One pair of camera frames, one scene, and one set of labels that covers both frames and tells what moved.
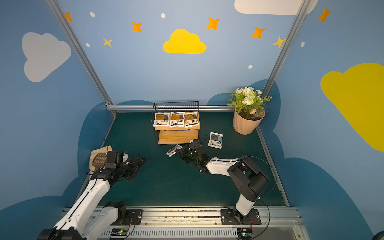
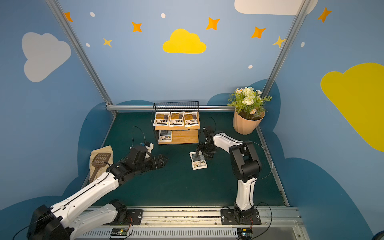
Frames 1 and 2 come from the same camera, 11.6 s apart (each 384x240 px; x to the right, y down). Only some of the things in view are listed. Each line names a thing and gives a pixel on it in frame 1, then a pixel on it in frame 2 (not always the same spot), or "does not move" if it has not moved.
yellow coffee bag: (177, 119) does not move
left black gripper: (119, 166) to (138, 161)
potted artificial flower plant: (250, 110) does not move
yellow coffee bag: (161, 119) does not move
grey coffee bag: (173, 151) to (165, 136)
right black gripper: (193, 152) to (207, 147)
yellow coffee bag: (191, 119) does not move
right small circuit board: (245, 233) does not move
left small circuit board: (119, 232) does not move
